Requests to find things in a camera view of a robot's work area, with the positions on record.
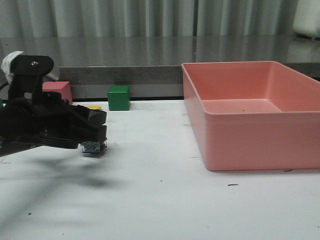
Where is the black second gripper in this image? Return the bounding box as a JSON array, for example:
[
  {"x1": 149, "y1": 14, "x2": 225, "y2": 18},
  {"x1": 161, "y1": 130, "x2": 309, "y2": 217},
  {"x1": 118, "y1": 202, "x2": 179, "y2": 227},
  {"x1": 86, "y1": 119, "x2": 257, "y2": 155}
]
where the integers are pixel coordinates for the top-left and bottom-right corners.
[{"x1": 0, "y1": 91, "x2": 107, "y2": 150}]

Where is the yellow push button switch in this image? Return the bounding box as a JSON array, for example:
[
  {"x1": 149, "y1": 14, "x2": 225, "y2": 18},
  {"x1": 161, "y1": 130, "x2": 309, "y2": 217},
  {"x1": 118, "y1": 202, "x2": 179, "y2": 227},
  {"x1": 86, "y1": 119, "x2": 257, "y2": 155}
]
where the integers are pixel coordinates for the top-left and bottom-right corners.
[{"x1": 80, "y1": 105, "x2": 107, "y2": 154}]

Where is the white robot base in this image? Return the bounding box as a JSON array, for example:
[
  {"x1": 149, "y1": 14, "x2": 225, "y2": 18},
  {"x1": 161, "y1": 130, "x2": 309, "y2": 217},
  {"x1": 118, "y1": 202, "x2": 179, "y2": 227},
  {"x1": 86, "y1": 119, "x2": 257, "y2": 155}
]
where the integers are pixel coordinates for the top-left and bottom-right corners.
[{"x1": 292, "y1": 0, "x2": 320, "y2": 39}]

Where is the green cube block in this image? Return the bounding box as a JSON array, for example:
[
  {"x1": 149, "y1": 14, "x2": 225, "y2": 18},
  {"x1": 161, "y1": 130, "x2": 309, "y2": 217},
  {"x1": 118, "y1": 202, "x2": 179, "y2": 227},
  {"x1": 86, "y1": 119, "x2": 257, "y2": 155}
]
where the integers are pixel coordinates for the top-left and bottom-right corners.
[{"x1": 107, "y1": 85, "x2": 131, "y2": 111}]

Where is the pink cube block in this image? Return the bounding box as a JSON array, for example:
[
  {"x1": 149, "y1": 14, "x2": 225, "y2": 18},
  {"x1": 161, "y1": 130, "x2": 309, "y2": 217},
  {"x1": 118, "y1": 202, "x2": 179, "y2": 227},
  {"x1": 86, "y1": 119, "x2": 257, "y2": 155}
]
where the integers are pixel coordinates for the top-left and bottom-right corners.
[{"x1": 42, "y1": 81, "x2": 73, "y2": 105}]

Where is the grey stone counter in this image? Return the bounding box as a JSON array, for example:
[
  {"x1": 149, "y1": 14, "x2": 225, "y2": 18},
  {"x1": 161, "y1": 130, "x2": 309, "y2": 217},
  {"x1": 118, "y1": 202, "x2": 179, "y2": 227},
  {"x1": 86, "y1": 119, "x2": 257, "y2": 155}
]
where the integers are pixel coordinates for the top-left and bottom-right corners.
[{"x1": 0, "y1": 35, "x2": 320, "y2": 101}]

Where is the pink plastic bin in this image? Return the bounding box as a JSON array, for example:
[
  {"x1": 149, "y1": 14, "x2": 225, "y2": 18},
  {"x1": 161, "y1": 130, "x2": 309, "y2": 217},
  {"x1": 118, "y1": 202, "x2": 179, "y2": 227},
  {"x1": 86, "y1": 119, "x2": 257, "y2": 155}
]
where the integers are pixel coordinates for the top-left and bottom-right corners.
[{"x1": 181, "y1": 61, "x2": 320, "y2": 171}]

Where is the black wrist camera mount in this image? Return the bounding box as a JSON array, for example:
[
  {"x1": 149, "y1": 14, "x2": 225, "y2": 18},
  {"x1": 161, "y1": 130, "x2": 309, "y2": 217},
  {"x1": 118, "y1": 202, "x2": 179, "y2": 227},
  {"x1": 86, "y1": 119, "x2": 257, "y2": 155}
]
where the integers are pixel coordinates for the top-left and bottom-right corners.
[{"x1": 1, "y1": 51, "x2": 54, "y2": 104}]

